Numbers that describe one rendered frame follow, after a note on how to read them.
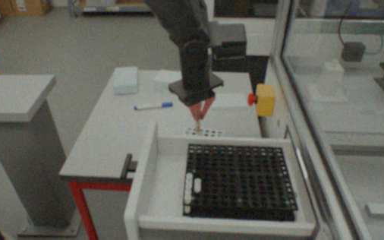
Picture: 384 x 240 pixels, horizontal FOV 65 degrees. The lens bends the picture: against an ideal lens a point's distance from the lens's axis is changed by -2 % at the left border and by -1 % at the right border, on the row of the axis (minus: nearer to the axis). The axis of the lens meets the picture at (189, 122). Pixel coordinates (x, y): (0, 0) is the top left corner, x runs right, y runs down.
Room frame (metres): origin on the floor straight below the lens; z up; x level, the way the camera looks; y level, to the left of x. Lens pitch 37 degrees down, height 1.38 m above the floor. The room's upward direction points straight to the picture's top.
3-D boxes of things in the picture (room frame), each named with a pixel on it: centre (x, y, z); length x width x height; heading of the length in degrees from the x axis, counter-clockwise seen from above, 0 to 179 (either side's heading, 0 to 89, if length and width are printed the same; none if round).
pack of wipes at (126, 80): (1.07, 0.25, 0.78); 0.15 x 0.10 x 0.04; 7
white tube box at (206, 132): (0.70, -0.04, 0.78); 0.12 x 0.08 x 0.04; 78
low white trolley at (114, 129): (0.87, 0.06, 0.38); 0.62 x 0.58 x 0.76; 177
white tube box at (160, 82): (1.04, 0.07, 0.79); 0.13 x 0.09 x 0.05; 72
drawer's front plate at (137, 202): (0.47, 0.10, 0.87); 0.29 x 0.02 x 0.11; 177
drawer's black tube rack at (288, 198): (0.45, -0.10, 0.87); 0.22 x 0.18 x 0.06; 87
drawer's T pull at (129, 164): (0.47, 0.13, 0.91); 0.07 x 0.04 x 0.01; 177
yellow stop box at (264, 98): (0.78, -0.22, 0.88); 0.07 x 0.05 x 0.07; 177
